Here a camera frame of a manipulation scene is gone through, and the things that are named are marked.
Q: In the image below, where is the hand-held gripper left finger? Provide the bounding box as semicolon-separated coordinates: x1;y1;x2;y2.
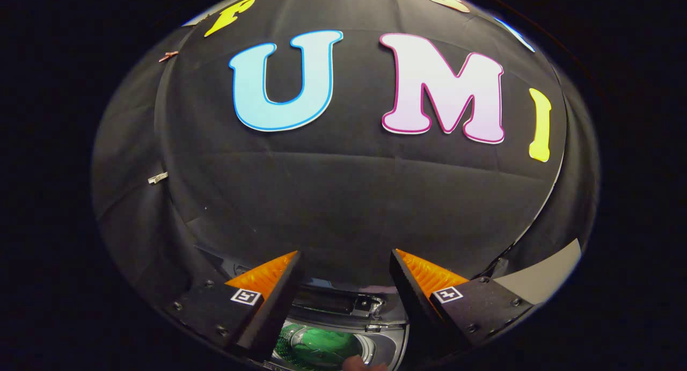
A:
163;250;303;362

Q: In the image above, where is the grey cabinet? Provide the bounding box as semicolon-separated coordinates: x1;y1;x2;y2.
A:
493;238;583;305

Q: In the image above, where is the black backdrop cloth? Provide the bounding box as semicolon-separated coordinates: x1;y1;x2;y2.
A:
90;0;601;318

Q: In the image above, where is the green polo shirt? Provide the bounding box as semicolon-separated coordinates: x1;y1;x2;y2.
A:
275;328;366;369

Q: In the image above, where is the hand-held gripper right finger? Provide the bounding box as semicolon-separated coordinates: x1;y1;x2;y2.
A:
389;248;536;363

